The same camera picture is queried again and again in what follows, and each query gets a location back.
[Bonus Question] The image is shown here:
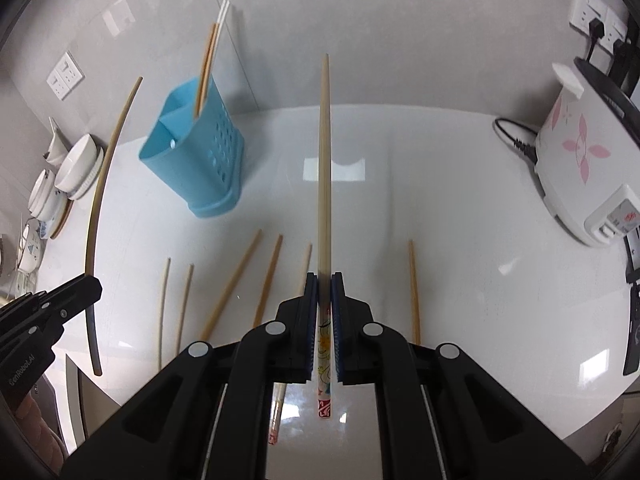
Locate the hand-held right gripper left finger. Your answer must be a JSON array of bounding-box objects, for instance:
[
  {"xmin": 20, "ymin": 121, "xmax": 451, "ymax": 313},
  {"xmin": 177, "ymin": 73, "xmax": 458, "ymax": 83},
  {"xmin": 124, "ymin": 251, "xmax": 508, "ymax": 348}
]
[{"xmin": 60, "ymin": 271, "xmax": 320, "ymax": 480}]

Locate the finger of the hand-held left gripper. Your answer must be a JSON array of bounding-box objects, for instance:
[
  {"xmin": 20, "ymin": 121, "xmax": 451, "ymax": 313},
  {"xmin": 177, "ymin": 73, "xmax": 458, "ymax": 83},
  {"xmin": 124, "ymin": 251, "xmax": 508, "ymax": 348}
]
[{"xmin": 0, "ymin": 275, "xmax": 104, "ymax": 348}]

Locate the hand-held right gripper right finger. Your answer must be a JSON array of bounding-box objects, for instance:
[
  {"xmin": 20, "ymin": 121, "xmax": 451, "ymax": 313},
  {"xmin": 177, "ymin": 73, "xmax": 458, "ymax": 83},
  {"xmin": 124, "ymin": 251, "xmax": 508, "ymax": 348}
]
[{"xmin": 330, "ymin": 271, "xmax": 596, "ymax": 480}]

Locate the long chopstick with dark end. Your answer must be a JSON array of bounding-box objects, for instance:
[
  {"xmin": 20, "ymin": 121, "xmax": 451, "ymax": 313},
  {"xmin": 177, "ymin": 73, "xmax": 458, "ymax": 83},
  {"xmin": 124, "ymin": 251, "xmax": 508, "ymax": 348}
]
[{"xmin": 85, "ymin": 76, "xmax": 144, "ymax": 377}]

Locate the pale chopstick with patterned end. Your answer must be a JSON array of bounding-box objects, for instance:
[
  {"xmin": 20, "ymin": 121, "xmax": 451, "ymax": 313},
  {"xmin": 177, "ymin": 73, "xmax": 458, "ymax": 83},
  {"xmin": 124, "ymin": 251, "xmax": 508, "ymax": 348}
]
[{"xmin": 312, "ymin": 53, "xmax": 335, "ymax": 421}]

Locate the blue plastic utensil holder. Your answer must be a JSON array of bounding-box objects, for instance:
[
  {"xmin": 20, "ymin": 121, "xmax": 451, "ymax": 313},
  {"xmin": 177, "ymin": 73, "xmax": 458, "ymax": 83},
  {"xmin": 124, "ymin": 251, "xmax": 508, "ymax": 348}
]
[{"xmin": 138, "ymin": 76, "xmax": 246, "ymax": 219}]

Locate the person's left hand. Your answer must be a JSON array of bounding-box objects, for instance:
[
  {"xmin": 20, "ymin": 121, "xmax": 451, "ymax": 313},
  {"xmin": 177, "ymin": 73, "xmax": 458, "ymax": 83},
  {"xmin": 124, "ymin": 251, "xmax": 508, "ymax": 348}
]
[{"xmin": 10, "ymin": 394, "xmax": 67, "ymax": 467}]

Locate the white bowl with blue print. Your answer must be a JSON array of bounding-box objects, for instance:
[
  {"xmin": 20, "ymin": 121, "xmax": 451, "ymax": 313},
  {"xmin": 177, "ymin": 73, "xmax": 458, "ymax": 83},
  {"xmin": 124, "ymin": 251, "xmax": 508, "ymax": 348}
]
[
  {"xmin": 27, "ymin": 170, "xmax": 68, "ymax": 223},
  {"xmin": 14, "ymin": 220, "xmax": 51, "ymax": 273}
]

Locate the wooden board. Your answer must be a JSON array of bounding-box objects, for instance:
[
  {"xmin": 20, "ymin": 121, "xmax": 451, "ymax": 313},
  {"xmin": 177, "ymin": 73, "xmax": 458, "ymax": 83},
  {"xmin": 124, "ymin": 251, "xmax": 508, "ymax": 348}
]
[{"xmin": 49, "ymin": 199, "xmax": 75, "ymax": 241}]

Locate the white ribbed dish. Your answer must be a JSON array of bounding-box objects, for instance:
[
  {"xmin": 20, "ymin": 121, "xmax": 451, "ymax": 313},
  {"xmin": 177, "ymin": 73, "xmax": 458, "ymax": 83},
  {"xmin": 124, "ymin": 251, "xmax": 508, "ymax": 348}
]
[{"xmin": 67, "ymin": 146, "xmax": 107, "ymax": 201}]

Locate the plain white bowl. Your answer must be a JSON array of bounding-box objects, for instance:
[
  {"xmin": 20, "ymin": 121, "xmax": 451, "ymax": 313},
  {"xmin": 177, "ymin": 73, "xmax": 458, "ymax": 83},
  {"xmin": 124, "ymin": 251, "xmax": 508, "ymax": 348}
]
[{"xmin": 54, "ymin": 133, "xmax": 101, "ymax": 192}]

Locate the white ceramic pitcher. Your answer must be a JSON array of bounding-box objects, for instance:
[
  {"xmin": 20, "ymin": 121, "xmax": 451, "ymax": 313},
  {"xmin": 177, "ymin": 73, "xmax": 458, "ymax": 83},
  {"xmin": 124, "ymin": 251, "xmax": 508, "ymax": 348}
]
[{"xmin": 44, "ymin": 116, "xmax": 68, "ymax": 165}]

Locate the white flowered rice cooker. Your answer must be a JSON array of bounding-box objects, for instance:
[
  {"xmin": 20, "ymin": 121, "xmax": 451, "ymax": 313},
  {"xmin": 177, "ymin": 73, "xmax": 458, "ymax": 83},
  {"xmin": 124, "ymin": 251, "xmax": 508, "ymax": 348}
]
[{"xmin": 532, "ymin": 57, "xmax": 640, "ymax": 248}]

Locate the black flat device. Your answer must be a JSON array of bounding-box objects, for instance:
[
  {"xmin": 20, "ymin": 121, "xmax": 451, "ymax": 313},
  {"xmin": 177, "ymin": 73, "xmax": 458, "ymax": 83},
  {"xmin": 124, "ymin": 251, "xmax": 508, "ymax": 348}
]
[{"xmin": 622, "ymin": 280, "xmax": 640, "ymax": 377}]

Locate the black power plug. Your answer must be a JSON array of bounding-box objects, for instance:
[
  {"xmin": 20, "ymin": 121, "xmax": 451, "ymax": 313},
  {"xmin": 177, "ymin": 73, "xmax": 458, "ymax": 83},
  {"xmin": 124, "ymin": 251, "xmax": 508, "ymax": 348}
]
[
  {"xmin": 612, "ymin": 37, "xmax": 635, "ymax": 88},
  {"xmin": 586, "ymin": 17, "xmax": 607, "ymax": 62}
]

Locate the black power cable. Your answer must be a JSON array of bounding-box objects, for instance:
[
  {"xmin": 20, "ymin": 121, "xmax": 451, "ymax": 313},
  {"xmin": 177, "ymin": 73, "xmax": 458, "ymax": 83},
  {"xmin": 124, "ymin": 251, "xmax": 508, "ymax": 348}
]
[{"xmin": 494, "ymin": 117, "xmax": 540, "ymax": 162}]

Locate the white wall socket with plugs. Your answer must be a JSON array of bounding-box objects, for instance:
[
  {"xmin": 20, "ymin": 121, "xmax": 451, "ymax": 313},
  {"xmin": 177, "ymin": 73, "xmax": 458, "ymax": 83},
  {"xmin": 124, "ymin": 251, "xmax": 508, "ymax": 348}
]
[{"xmin": 570, "ymin": 0, "xmax": 630, "ymax": 56}]

